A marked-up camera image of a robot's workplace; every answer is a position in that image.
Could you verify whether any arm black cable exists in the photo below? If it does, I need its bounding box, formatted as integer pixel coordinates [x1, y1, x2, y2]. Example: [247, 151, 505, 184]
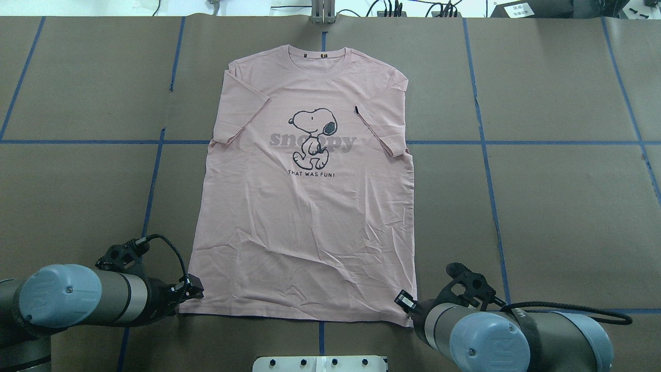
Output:
[133, 234, 187, 285]
[498, 301, 633, 326]

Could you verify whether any aluminium frame post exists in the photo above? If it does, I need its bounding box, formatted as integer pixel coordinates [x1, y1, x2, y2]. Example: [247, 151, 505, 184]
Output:
[311, 0, 337, 24]

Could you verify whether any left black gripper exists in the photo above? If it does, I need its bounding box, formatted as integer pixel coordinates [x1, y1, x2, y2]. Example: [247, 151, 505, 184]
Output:
[146, 274, 204, 323]

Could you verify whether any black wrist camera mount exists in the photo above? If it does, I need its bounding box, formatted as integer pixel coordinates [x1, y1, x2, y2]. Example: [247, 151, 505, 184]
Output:
[95, 238, 150, 280]
[436, 262, 507, 311]

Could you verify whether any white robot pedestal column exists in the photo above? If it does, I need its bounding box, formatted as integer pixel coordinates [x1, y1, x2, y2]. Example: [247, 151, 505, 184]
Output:
[252, 355, 389, 371]

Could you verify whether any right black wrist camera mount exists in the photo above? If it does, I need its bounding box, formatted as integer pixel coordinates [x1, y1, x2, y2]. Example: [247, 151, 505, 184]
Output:
[436, 262, 507, 311]

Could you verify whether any black box with label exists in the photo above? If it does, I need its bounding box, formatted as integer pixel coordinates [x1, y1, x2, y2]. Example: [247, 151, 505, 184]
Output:
[489, 1, 574, 19]

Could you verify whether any pink Snoopy t-shirt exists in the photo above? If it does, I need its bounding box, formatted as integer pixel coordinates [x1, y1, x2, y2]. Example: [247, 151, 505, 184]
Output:
[180, 45, 416, 327]

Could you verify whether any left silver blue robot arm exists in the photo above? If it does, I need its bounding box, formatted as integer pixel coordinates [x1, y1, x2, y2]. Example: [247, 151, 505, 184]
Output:
[1, 264, 204, 371]

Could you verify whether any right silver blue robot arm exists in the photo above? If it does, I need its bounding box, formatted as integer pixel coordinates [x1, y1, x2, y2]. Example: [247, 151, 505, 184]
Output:
[395, 290, 615, 371]

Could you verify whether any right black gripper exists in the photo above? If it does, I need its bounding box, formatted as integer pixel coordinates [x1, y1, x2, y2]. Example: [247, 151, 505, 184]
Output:
[395, 290, 439, 344]

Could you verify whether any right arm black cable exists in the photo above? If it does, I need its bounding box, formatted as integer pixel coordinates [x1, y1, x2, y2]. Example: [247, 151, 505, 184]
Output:
[498, 301, 633, 326]

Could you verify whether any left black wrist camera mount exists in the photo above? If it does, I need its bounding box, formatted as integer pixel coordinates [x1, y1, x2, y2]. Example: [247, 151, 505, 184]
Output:
[95, 238, 150, 280]

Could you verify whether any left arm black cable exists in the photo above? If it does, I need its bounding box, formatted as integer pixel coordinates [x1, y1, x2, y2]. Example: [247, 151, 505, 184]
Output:
[133, 234, 187, 285]

